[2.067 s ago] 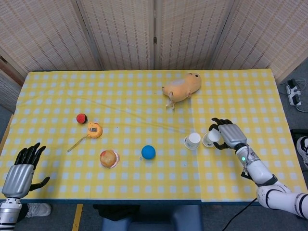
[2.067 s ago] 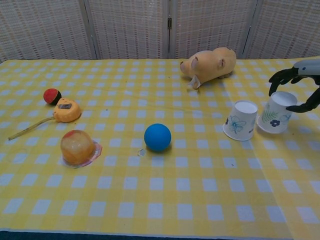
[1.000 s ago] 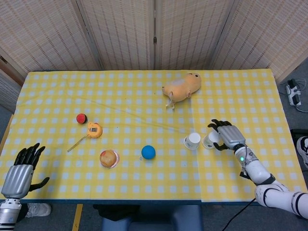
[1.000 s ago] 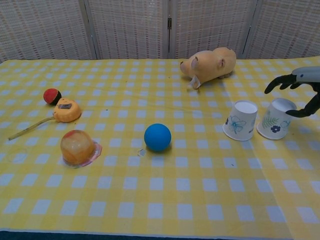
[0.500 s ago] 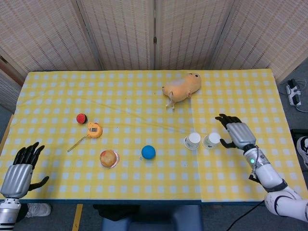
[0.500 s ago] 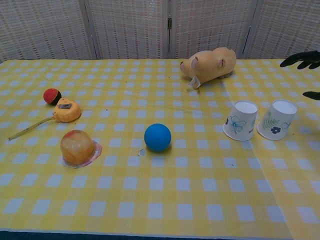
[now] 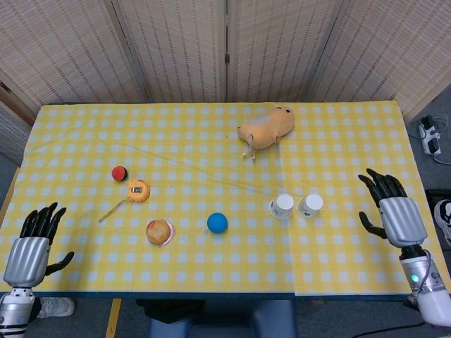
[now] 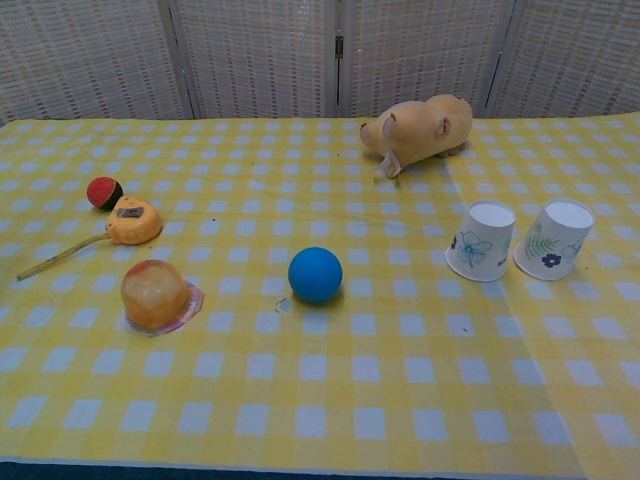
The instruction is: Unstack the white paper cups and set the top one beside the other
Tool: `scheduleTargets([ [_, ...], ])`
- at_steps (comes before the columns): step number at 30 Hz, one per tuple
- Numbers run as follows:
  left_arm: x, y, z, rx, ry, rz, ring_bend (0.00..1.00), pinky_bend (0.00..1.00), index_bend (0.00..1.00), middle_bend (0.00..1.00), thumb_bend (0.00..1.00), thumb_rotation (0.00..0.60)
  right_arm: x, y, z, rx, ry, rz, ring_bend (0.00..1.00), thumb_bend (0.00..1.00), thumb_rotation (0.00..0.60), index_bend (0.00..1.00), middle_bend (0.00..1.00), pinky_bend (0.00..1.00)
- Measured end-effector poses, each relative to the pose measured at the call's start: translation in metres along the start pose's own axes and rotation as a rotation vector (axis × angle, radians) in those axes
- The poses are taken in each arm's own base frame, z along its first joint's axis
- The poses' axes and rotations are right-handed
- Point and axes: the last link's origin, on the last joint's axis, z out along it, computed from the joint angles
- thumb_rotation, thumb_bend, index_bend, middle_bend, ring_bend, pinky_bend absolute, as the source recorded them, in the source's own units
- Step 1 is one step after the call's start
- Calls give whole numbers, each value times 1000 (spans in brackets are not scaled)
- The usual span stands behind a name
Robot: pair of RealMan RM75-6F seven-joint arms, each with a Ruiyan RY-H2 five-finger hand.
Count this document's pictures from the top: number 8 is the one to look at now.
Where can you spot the white cup fern print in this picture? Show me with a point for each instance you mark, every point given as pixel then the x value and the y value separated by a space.
pixel 552 240

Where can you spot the blue ball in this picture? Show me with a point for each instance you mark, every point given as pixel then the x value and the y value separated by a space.
pixel 315 275

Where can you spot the small clear plastic scrap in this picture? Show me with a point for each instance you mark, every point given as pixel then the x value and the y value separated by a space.
pixel 282 304

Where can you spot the orange plush animal toy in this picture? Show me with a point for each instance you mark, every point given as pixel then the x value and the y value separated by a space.
pixel 417 135

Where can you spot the yellow checked tablecloth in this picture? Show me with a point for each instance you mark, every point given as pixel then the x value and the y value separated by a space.
pixel 590 340
pixel 250 375

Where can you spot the white cup light-blue flower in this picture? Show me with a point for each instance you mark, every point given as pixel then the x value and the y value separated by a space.
pixel 480 242

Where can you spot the orange jelly cup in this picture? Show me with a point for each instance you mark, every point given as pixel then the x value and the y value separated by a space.
pixel 152 295

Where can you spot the yellow tape measure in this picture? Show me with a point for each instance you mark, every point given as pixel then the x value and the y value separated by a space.
pixel 132 222

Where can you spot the woven folding screen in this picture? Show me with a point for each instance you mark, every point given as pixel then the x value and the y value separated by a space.
pixel 250 55

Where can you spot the red and black ball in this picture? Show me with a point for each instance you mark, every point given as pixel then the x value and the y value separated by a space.
pixel 102 192

